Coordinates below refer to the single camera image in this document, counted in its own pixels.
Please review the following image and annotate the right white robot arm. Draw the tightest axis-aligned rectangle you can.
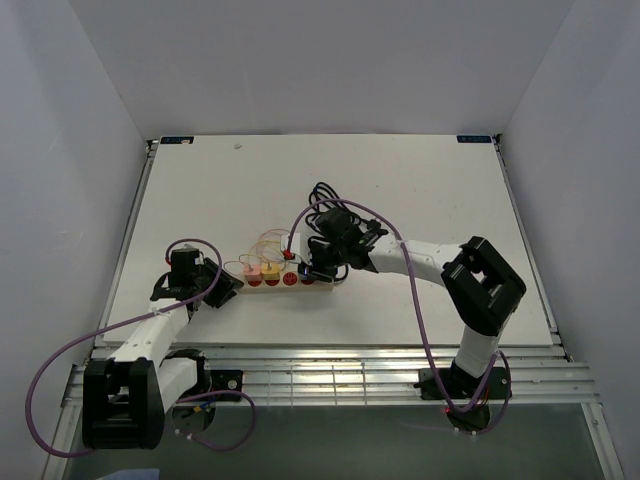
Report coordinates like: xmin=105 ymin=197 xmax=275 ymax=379
xmin=300 ymin=206 xmax=526 ymax=398

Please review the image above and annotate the black power strip cord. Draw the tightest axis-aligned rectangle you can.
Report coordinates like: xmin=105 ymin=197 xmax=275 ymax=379
xmin=305 ymin=180 xmax=386 ymax=284

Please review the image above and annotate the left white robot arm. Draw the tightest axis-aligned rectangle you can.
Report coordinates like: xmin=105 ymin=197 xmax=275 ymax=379
xmin=82 ymin=245 xmax=244 ymax=450

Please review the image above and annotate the yellow charging cable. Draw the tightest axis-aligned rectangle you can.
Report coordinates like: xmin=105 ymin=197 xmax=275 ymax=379
xmin=254 ymin=238 xmax=286 ymax=269

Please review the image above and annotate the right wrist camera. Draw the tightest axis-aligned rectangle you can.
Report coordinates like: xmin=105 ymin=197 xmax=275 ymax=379
xmin=280 ymin=233 xmax=305 ymax=263

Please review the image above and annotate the yellow charger plug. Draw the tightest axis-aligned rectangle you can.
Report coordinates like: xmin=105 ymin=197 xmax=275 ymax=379
xmin=261 ymin=263 xmax=281 ymax=281

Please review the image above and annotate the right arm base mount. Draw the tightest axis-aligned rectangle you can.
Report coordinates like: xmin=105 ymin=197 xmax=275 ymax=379
xmin=414 ymin=364 xmax=512 ymax=401

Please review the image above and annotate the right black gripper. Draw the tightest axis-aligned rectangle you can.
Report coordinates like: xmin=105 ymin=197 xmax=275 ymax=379
xmin=298 ymin=243 xmax=346 ymax=286

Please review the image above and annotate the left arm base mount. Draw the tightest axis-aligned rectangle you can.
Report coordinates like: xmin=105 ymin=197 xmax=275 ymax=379
xmin=185 ymin=369 xmax=244 ymax=396

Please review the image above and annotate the pink charging cable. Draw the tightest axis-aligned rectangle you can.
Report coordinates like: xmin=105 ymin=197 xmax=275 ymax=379
xmin=222 ymin=228 xmax=294 ymax=276

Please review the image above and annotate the pink charger plug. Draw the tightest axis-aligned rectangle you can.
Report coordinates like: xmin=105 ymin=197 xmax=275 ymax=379
xmin=243 ymin=264 xmax=262 ymax=283

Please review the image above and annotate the beige red power strip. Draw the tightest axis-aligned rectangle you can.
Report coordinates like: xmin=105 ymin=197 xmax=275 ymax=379
xmin=239 ymin=271 xmax=334 ymax=295

